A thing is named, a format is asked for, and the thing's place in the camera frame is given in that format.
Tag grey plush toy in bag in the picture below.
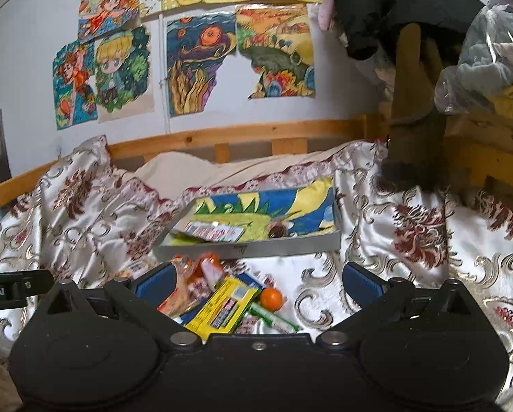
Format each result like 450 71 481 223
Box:
434 0 513 117

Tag pink white snack packet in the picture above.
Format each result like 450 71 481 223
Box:
182 221 246 244

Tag green hill landscape drawing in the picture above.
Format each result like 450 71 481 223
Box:
234 3 317 100

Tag brown hanging cloth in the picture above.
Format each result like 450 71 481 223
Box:
378 23 451 192

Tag blond figure wall drawing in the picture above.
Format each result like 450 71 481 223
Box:
93 25 156 124

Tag blue snack packet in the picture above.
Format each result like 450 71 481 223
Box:
227 270 266 289

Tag red-haired figure wall drawing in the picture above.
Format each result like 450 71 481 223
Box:
77 0 142 40

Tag black hanging cloth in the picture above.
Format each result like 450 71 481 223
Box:
324 0 490 61

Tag red-haired figure blue drawing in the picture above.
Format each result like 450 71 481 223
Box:
52 40 99 132

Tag small orange fruit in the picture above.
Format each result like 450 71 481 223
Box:
260 288 282 312

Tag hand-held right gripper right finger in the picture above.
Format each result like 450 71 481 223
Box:
316 261 490 349

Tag cream pillow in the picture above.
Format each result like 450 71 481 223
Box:
133 138 357 190

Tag pink plush piece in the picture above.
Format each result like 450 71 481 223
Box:
318 0 337 32

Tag pale red-print snack packet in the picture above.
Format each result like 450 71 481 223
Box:
157 274 218 323

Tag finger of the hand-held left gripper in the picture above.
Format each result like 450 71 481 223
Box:
0 268 54 299

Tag grey tray with drawing lining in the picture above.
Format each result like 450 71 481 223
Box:
152 175 342 263

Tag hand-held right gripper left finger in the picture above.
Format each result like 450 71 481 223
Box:
33 263 200 351

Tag blue swirl wall drawing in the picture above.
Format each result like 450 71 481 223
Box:
166 12 239 117

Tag white wall pipe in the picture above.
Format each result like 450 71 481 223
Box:
159 12 172 133

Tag green snack stick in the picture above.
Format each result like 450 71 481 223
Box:
247 302 301 334

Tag yellow snack packet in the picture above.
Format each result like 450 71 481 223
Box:
183 275 262 337

